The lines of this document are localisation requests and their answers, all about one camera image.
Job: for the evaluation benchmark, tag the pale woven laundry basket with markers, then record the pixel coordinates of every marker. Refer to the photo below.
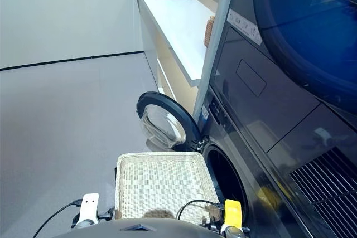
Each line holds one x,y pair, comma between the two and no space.
164,185

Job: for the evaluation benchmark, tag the grey stacked washing machine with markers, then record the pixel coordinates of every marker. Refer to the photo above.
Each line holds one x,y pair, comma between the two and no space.
279,115

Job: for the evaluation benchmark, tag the small brown woven basket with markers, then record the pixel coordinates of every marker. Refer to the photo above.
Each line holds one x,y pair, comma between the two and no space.
209,31

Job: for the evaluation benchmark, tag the grey robot torso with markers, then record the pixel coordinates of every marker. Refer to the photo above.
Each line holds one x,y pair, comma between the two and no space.
139,228

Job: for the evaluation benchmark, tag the round glass washer door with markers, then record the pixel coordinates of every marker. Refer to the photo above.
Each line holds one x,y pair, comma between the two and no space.
170,121

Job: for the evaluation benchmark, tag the small white-blue label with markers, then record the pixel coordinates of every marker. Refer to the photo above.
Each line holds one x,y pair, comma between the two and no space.
205,112

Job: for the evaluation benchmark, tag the white side panel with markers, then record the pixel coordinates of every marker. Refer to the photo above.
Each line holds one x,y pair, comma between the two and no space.
217,40

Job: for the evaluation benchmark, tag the white instruction sticker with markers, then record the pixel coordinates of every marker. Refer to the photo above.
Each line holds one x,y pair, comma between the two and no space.
245,26

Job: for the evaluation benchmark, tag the white counter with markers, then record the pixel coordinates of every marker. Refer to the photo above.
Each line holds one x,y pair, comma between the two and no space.
178,26

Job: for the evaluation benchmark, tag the dark blue round dryer door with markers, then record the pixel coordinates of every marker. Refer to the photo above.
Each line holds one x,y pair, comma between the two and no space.
315,31

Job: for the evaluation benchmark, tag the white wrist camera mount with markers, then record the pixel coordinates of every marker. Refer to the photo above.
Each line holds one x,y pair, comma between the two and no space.
89,207
232,213

